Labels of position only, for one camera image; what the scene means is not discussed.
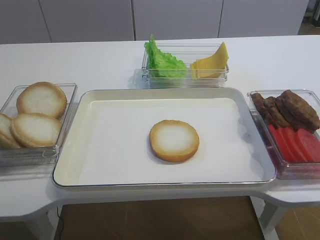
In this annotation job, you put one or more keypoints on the yellow cheese slices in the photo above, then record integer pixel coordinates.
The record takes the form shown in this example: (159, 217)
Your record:
(212, 66)

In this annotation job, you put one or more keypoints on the clear meat tomato container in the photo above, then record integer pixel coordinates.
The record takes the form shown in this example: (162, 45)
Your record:
(286, 170)

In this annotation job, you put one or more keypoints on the right brown meat patty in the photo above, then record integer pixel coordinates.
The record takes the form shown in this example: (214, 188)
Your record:
(297, 112)

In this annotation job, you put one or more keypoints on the white metal tray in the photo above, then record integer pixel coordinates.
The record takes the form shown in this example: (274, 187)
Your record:
(70, 162)

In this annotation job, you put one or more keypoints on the bun half on tray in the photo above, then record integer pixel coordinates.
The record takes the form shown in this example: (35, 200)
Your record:
(174, 141)

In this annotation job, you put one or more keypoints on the white parchment paper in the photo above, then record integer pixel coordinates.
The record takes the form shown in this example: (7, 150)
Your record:
(118, 152)

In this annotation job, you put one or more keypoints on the clear bun container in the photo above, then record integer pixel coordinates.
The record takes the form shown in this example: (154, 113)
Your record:
(44, 155)

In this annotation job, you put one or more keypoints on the front left bun half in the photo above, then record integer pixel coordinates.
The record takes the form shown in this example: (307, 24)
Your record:
(7, 140)

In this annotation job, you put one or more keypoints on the front right bun half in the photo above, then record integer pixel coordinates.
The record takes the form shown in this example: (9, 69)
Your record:
(35, 130)

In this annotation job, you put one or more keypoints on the remaining green lettuce leaves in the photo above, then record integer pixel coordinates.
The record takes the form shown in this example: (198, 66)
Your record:
(163, 64)

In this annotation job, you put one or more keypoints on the back bun half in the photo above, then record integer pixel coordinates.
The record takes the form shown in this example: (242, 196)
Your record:
(42, 97)

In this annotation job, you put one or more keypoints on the left brown meat patties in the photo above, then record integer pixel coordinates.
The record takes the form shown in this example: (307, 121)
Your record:
(269, 111)

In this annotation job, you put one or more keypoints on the red tomato slices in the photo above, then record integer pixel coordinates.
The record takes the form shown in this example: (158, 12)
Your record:
(298, 146)

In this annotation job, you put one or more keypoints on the clear lettuce cheese container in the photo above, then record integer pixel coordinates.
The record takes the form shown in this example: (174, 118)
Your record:
(188, 77)

